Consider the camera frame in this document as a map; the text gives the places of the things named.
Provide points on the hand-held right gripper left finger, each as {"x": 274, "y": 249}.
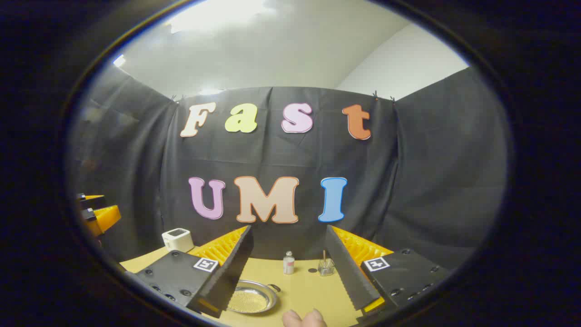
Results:
{"x": 231, "y": 277}

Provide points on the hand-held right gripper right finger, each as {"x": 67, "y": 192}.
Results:
{"x": 349, "y": 277}

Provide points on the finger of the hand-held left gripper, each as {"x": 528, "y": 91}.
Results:
{"x": 103, "y": 219}
{"x": 91, "y": 201}

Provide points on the pile of yellow soybeans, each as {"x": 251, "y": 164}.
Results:
{"x": 247, "y": 300}

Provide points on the stainless steel pot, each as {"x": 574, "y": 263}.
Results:
{"x": 268, "y": 295}

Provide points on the small glass jar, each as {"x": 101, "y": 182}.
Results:
{"x": 326, "y": 269}

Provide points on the small white bottle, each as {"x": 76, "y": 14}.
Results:
{"x": 288, "y": 265}

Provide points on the white toaster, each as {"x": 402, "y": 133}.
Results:
{"x": 178, "y": 240}

